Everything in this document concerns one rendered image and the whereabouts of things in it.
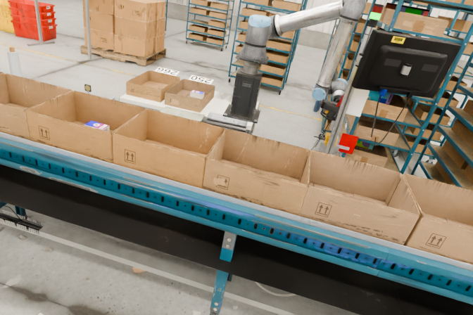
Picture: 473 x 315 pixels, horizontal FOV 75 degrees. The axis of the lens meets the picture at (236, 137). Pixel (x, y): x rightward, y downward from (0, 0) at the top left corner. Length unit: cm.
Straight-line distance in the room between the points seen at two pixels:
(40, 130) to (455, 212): 180
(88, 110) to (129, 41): 431
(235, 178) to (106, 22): 522
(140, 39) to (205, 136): 452
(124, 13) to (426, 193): 527
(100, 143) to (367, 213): 106
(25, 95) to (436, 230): 194
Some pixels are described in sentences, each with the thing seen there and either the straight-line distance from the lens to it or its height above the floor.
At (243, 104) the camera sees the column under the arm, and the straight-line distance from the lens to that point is 228.
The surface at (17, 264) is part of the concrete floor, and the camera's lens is 233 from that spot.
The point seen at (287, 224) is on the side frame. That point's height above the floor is 91.
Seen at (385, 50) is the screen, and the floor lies 147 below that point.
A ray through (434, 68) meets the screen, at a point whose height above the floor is 142.
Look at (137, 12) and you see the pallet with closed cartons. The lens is 583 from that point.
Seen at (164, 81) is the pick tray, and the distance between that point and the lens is 278.
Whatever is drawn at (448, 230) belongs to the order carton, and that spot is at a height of 102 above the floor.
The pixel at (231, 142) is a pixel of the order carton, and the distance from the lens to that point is 145.
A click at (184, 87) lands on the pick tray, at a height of 78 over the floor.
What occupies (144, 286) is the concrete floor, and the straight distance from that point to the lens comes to 208.
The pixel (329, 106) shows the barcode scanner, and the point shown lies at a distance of 197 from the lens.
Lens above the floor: 167
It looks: 27 degrees down
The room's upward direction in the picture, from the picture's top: 10 degrees clockwise
